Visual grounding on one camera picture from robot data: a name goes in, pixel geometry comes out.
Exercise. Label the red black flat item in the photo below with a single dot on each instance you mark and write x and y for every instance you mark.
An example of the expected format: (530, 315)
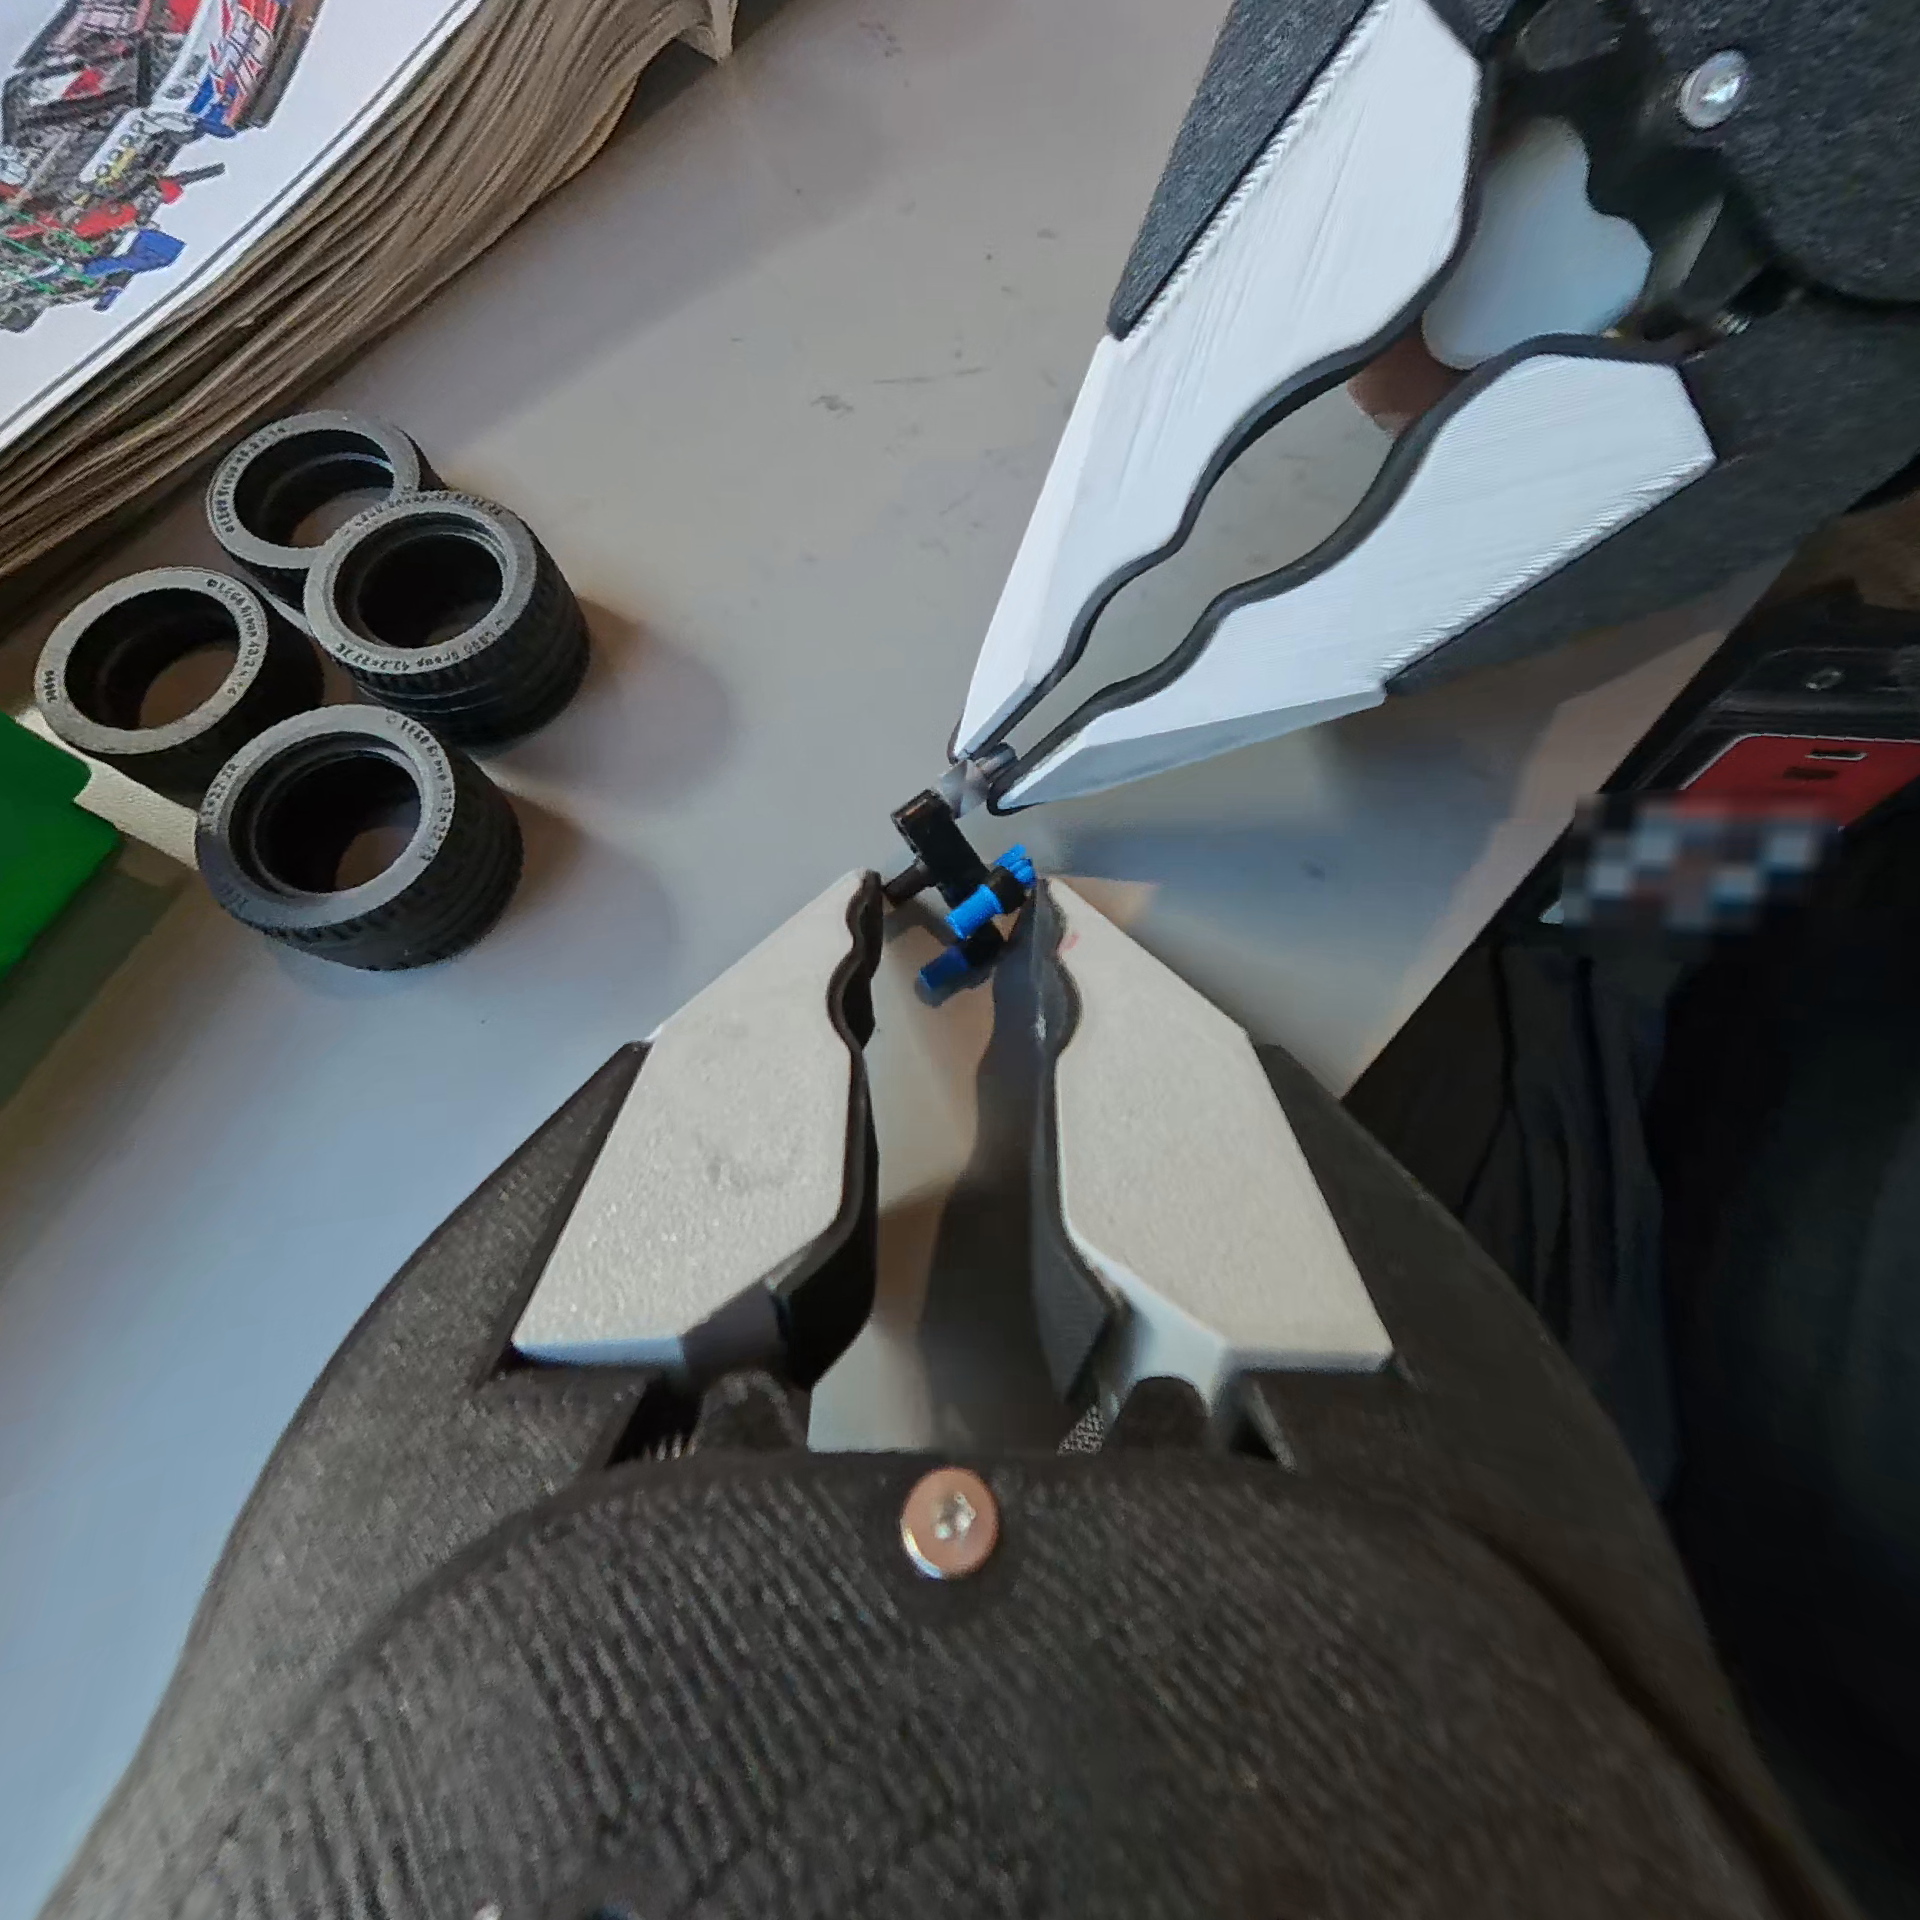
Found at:
(1800, 735)

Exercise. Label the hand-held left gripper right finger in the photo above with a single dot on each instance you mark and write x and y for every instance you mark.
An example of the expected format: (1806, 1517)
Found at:
(1215, 1200)

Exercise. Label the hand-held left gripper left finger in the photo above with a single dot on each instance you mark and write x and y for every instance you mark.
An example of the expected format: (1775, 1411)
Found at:
(704, 1184)

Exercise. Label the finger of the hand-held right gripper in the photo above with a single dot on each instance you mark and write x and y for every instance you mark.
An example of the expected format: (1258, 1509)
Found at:
(1275, 301)
(1471, 554)

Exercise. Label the grey desk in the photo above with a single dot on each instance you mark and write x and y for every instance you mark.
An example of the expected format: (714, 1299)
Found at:
(751, 375)

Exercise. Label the black rubber toy tyre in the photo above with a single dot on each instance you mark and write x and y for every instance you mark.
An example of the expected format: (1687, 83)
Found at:
(69, 704)
(480, 884)
(241, 480)
(548, 661)

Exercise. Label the grey brick connector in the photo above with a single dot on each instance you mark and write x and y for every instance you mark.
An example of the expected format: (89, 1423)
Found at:
(969, 788)

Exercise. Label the black brick assembly blue pins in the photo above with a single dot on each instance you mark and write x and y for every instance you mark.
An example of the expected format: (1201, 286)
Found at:
(960, 884)

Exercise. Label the green storage bin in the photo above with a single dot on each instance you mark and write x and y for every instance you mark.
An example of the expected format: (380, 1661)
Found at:
(45, 840)

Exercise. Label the open instruction booklet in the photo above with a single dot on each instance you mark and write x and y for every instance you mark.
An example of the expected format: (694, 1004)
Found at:
(225, 181)

